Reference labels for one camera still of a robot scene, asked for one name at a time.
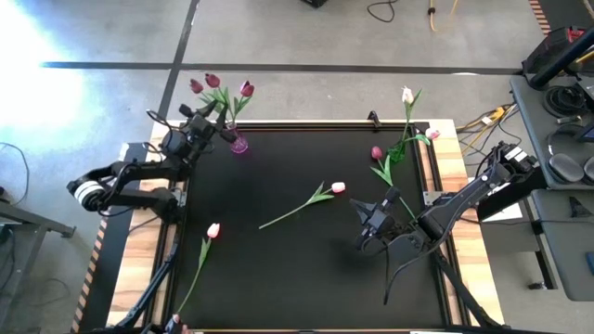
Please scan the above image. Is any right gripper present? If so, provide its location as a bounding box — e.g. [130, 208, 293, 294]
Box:
[349, 186, 405, 251]

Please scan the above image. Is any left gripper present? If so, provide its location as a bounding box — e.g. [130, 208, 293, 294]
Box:
[178, 100, 238, 145]

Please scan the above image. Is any dark red artificial tulip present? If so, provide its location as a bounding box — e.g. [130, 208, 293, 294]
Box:
[229, 81, 255, 125]
[205, 72, 232, 125]
[188, 78, 232, 125]
[369, 145, 418, 220]

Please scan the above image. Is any pink artificial tulip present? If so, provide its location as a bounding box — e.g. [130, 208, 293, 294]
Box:
[258, 180, 347, 231]
[175, 222, 222, 316]
[401, 128, 441, 148]

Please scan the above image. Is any white tulip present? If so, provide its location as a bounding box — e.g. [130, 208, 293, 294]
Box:
[398, 85, 423, 149]

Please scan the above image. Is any purple glass vase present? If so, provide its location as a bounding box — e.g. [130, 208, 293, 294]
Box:
[227, 122, 250, 155]

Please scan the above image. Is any green glass vase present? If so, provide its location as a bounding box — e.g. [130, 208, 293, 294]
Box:
[387, 134, 412, 164]

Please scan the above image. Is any black table mat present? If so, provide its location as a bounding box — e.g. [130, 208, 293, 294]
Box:
[169, 124, 446, 329]

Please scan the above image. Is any black desk support beam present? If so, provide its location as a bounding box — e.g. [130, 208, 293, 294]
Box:
[476, 165, 549, 222]

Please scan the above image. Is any white paper sheet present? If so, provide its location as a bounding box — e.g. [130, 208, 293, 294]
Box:
[482, 180, 524, 223]

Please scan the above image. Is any black floor mat striped edge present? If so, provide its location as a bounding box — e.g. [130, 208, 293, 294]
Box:
[71, 142, 150, 333]

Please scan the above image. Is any grey desk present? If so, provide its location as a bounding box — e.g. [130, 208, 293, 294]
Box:
[509, 73, 594, 190]
[528, 187, 594, 302]

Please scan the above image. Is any grey side table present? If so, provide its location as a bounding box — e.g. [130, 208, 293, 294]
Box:
[0, 199, 76, 334]

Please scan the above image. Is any black box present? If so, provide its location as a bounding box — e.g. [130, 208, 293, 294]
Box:
[522, 25, 586, 75]

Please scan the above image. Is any black pole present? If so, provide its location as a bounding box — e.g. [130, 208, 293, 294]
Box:
[528, 27, 594, 90]

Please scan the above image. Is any black diagonal frame strut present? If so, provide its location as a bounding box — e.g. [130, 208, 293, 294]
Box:
[429, 234, 500, 330]
[113, 231, 182, 330]

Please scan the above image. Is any yellow floor cable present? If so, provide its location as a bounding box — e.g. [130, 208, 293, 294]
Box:
[427, 0, 460, 32]
[457, 105, 511, 135]

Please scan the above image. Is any black floor cable loop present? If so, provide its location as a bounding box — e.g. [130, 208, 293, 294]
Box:
[367, 0, 400, 23]

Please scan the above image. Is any coiled black cable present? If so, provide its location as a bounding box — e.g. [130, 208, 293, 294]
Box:
[543, 85, 588, 118]

